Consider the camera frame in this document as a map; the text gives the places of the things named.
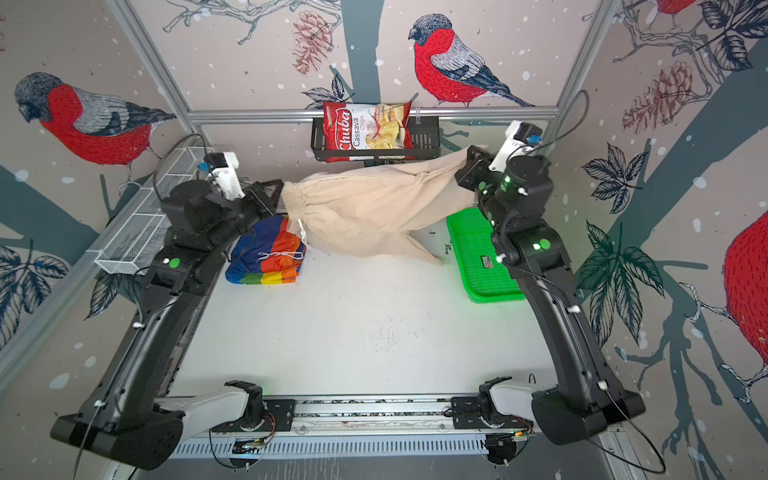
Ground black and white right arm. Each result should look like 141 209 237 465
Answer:
455 146 646 445

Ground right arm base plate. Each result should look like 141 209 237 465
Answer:
443 394 532 431

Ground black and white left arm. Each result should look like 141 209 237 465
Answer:
50 180 283 470

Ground beige shorts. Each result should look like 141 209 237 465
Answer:
281 148 475 265

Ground rainbow striped shorts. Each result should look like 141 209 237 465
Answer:
225 215 306 285

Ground white wire mesh shelf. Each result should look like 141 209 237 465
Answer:
95 145 213 275

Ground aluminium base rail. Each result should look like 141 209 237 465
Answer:
122 392 619 438

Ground green plastic tray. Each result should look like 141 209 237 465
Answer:
446 208 525 304

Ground black wire basket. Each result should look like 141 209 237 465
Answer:
310 116 441 164

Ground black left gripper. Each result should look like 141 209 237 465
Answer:
205 174 282 255

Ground aluminium horizontal frame bar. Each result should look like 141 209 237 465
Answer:
187 106 560 126

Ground red cassava chips bag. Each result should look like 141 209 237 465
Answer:
322 102 413 163

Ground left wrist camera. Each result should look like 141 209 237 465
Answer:
204 151 245 201

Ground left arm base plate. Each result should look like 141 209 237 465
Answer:
212 398 296 434

